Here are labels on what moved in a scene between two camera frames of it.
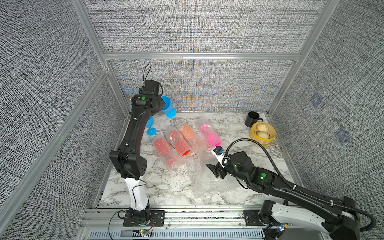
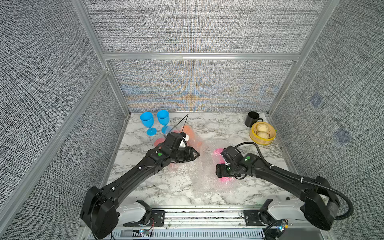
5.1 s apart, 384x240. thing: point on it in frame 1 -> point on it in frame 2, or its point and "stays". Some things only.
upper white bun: [262, 127] stays
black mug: [252, 117] stays
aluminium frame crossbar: [201, 56] stays
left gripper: [159, 99] -> [190, 155]
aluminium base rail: [107, 223] stays
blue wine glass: [170, 111] -> [163, 117]
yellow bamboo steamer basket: [262, 133] stays
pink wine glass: [213, 138] -> [217, 158]
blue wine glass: [151, 131] stays
